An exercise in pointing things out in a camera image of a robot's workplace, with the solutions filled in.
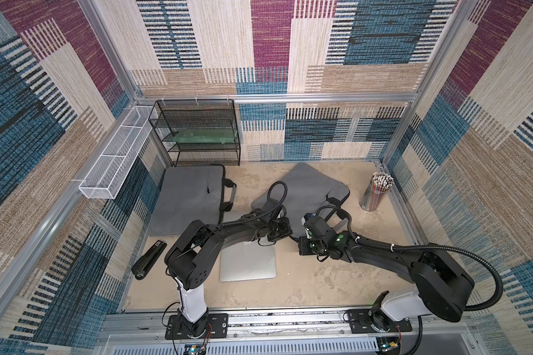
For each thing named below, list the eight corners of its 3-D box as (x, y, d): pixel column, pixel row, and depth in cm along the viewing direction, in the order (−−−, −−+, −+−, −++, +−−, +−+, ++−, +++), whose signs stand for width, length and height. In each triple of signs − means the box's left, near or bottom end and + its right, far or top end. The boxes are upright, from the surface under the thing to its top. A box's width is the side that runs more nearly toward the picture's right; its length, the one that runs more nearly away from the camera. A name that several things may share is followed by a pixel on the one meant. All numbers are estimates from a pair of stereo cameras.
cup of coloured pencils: (361, 211, 103) (376, 185, 89) (357, 198, 108) (371, 171, 93) (378, 211, 103) (395, 185, 89) (373, 198, 108) (389, 171, 93)
